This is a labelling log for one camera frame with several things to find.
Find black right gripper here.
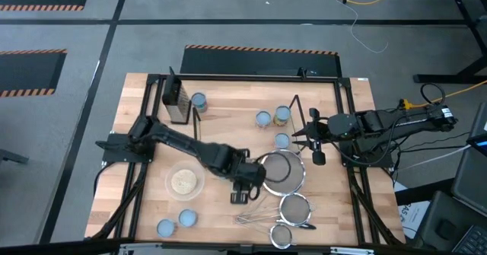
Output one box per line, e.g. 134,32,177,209
291,108,332,167

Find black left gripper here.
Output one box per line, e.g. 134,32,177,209
230,161,267,205

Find teal tuna fish can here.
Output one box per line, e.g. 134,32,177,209
273,132,292,151

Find orange sauce can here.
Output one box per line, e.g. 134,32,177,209
272,104,292,127

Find mixed vegetables can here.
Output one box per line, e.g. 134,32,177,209
189,91,208,114

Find large metal mesh strainer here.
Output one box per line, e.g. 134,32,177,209
234,148,307,224

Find medium metal mesh strainer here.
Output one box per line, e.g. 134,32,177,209
234,192,317,228

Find small metal mesh strainer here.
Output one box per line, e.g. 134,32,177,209
234,218,298,250

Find white round bowl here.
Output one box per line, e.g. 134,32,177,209
164,159,206,202

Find white paper sheet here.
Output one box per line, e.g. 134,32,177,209
395,182,419,229

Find black desk legs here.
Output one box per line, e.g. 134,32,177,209
412,0,487,84

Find grey laptop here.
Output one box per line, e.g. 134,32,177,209
466,101,487,159

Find black keyboard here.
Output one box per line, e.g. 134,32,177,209
452,224,487,255

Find grey chair leg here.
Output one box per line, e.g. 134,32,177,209
0,148,30,164

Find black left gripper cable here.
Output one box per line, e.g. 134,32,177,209
249,151,293,202

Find black-handled metal box grater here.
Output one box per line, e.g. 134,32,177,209
161,66,191,126

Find white cable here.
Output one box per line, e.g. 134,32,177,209
323,0,390,54

